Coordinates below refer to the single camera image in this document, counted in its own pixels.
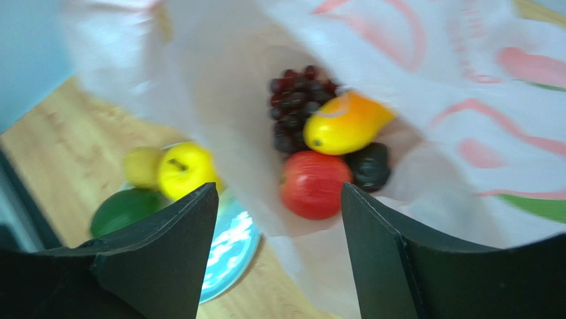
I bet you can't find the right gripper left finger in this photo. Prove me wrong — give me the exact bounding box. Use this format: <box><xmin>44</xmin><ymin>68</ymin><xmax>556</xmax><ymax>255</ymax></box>
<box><xmin>1</xmin><ymin>183</ymin><xmax>219</xmax><ymax>318</ymax></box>

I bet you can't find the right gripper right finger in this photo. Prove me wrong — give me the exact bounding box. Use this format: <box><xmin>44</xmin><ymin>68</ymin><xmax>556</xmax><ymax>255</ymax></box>
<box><xmin>341</xmin><ymin>183</ymin><xmax>565</xmax><ymax>318</ymax></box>

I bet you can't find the dark purple passion fruit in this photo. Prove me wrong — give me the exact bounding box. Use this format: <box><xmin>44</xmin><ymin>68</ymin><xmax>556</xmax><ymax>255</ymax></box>
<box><xmin>344</xmin><ymin>142</ymin><xmax>391</xmax><ymax>193</ymax></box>

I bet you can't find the red apple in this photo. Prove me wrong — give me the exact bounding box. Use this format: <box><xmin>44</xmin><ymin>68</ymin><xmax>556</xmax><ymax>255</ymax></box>
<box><xmin>279</xmin><ymin>151</ymin><xmax>353</xmax><ymax>221</ymax></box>

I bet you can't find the yellow orange mango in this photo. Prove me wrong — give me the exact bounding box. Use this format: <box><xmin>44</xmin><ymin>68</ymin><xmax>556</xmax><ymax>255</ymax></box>
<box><xmin>303</xmin><ymin>90</ymin><xmax>396</xmax><ymax>156</ymax></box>

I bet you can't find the dark red grape bunch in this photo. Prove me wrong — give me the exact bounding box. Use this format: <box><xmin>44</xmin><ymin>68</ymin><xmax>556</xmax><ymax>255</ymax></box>
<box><xmin>268</xmin><ymin>65</ymin><xmax>339</xmax><ymax>156</ymax></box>

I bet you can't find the green lime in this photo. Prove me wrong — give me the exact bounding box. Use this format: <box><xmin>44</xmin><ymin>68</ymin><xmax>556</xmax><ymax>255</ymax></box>
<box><xmin>90</xmin><ymin>188</ymin><xmax>170</xmax><ymax>238</ymax></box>

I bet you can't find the light blue plate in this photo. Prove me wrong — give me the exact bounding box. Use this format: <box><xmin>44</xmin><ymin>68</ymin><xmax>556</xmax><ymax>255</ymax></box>
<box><xmin>119</xmin><ymin>141</ymin><xmax>262</xmax><ymax>305</ymax></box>

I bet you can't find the yellow lemon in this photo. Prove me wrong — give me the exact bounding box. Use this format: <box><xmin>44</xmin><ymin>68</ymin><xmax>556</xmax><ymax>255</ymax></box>
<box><xmin>122</xmin><ymin>147</ymin><xmax>165</xmax><ymax>190</ymax></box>

